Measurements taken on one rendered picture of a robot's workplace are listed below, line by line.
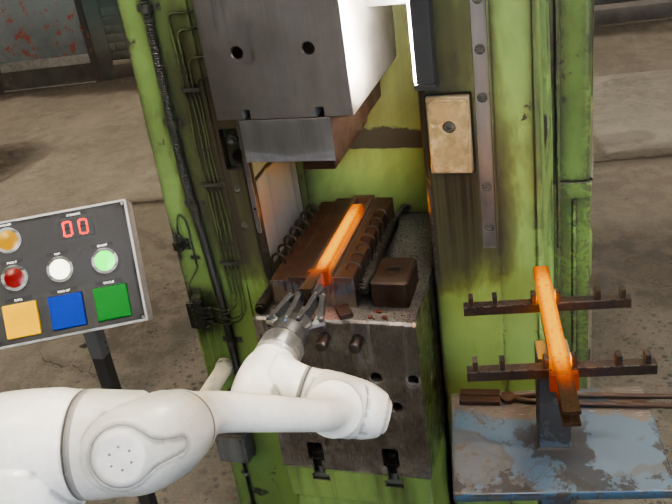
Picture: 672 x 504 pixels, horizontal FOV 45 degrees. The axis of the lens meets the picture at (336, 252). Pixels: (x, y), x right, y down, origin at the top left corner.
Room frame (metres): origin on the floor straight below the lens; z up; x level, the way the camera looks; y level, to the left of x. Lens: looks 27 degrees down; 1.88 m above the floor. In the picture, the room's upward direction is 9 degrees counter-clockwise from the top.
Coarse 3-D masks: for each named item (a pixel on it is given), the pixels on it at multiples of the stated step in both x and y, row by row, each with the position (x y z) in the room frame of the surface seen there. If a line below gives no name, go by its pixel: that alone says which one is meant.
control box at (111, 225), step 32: (0, 224) 1.69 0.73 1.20; (32, 224) 1.69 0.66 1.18; (64, 224) 1.69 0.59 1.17; (96, 224) 1.69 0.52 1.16; (128, 224) 1.69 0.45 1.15; (0, 256) 1.65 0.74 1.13; (32, 256) 1.65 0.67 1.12; (64, 256) 1.65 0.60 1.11; (128, 256) 1.65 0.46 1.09; (0, 288) 1.62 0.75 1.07; (32, 288) 1.62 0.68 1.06; (64, 288) 1.62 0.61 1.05; (128, 288) 1.62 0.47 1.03; (0, 320) 1.58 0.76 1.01; (96, 320) 1.58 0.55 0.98; (128, 320) 1.58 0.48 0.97
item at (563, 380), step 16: (544, 272) 1.40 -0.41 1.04; (544, 288) 1.34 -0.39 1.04; (544, 304) 1.29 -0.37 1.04; (544, 320) 1.23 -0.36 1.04; (560, 336) 1.18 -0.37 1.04; (560, 352) 1.13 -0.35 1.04; (560, 368) 1.09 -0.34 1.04; (560, 384) 1.04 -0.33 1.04; (576, 384) 1.06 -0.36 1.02; (560, 400) 1.00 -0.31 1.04; (576, 400) 1.00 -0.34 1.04; (576, 416) 0.99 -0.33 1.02
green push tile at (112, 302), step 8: (96, 288) 1.61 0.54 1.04; (104, 288) 1.61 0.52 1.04; (112, 288) 1.61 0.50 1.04; (120, 288) 1.61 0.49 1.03; (96, 296) 1.60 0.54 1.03; (104, 296) 1.60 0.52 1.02; (112, 296) 1.60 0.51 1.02; (120, 296) 1.60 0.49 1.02; (128, 296) 1.60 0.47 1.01; (96, 304) 1.59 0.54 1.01; (104, 304) 1.59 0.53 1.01; (112, 304) 1.59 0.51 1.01; (120, 304) 1.59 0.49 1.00; (128, 304) 1.59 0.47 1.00; (104, 312) 1.58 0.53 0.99; (112, 312) 1.58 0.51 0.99; (120, 312) 1.58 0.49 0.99; (128, 312) 1.58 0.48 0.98; (104, 320) 1.57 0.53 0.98
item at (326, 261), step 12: (360, 204) 1.91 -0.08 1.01; (348, 216) 1.86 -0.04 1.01; (348, 228) 1.79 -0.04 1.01; (336, 240) 1.73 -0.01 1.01; (324, 252) 1.68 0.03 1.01; (336, 252) 1.68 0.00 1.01; (324, 264) 1.62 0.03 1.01; (312, 276) 1.56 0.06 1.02; (324, 276) 1.58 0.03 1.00; (300, 288) 1.52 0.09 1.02; (312, 288) 1.51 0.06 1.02
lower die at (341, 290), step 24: (336, 216) 1.91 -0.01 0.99; (360, 216) 1.86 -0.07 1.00; (384, 216) 1.87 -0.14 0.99; (312, 240) 1.79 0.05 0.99; (288, 264) 1.70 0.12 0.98; (312, 264) 1.67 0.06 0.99; (336, 264) 1.63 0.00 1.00; (360, 264) 1.64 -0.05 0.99; (288, 288) 1.63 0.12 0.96; (336, 288) 1.59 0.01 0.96
